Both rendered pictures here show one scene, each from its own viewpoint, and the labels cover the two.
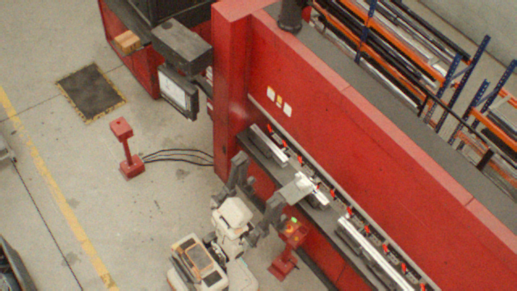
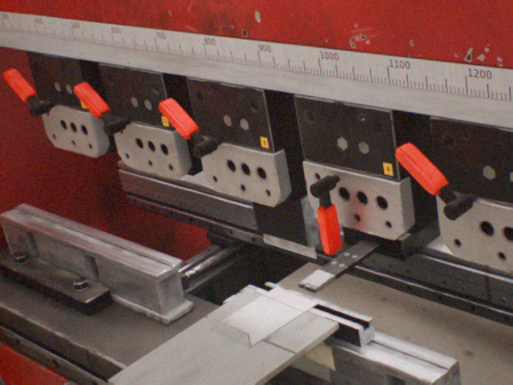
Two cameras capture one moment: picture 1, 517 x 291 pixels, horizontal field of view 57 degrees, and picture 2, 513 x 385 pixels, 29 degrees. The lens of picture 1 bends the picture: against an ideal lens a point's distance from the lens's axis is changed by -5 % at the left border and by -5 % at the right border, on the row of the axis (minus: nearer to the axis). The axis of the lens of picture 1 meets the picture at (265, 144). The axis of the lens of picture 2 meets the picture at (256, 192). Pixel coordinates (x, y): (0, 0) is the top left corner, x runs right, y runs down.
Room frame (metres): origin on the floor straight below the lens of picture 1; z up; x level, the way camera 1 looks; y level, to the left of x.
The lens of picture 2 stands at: (1.10, -0.47, 1.73)
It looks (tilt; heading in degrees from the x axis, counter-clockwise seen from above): 24 degrees down; 4
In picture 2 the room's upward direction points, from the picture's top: 11 degrees counter-clockwise
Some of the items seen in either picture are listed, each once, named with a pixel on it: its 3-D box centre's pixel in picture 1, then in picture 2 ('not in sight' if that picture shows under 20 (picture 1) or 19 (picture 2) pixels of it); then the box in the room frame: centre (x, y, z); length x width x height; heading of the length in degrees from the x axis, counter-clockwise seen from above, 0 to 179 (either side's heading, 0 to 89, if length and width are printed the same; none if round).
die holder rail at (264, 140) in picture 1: (268, 145); (89, 258); (2.73, -0.03, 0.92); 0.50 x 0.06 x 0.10; 44
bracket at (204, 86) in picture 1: (198, 90); not in sight; (3.08, 0.69, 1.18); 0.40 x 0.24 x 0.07; 44
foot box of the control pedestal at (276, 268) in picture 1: (283, 265); not in sight; (1.93, -0.32, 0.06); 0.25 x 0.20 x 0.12; 143
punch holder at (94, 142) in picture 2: (280, 132); (83, 96); (2.64, -0.12, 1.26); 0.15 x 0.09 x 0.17; 44
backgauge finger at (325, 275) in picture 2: not in sight; (363, 244); (2.46, -0.52, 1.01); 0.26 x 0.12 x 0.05; 134
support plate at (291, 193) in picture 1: (296, 190); (224, 354); (2.24, -0.31, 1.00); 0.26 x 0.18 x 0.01; 134
